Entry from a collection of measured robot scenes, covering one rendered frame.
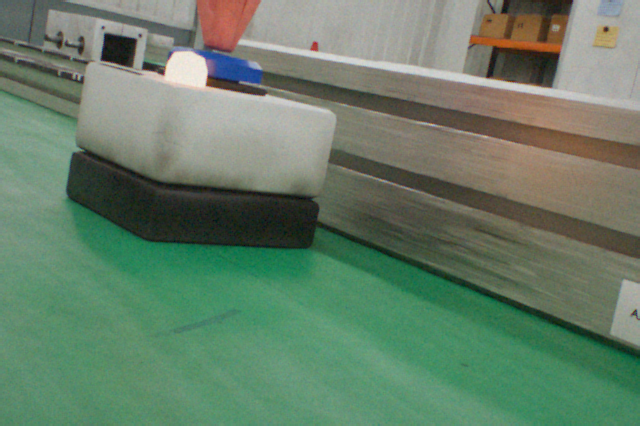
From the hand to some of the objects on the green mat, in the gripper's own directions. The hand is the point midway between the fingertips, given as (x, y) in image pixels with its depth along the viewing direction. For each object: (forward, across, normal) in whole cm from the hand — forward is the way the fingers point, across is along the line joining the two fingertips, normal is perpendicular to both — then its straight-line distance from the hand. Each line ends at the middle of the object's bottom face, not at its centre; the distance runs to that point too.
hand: (221, 30), depth 38 cm
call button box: (+8, -1, 0) cm, 8 cm away
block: (+8, -45, -122) cm, 131 cm away
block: (+8, -44, -110) cm, 119 cm away
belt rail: (+8, -13, -80) cm, 82 cm away
